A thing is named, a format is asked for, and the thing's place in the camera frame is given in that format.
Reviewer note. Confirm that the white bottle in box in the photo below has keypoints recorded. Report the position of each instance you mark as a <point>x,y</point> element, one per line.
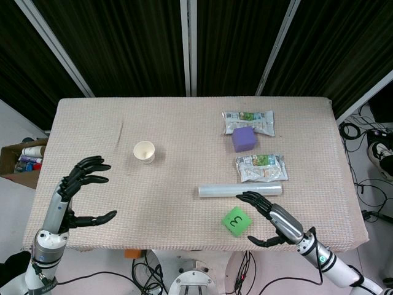
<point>32,150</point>

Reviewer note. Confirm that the brown cardboard box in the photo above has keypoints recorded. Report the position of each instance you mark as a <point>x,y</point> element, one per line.
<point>18,166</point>

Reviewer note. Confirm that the silver printed snack packet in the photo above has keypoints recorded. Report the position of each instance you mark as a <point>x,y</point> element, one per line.
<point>261,167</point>
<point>248,121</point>

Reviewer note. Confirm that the purple foam cube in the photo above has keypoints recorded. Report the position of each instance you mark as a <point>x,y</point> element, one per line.
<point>244,139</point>

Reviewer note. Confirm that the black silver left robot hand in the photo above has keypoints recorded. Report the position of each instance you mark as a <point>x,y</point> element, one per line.
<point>58,202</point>

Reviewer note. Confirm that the clear plastic wrap roll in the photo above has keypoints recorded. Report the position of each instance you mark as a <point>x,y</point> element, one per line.
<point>239,190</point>

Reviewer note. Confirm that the green cube with number three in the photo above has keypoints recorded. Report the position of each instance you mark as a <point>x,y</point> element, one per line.
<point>236,222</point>

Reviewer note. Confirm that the white paper cup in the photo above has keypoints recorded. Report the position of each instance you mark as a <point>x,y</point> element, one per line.
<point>144,152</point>

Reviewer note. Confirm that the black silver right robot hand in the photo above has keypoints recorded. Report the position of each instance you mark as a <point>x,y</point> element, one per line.
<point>284,219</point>

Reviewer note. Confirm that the white black sneaker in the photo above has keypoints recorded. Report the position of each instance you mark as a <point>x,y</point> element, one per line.
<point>380,156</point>

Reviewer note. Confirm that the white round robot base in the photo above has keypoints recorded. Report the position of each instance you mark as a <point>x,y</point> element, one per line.
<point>192,276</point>

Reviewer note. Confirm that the beige woven tablecloth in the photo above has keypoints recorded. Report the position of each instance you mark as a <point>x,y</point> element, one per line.
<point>190,172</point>

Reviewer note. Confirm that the orange block under table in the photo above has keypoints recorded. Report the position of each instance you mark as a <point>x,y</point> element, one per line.
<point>132,254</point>

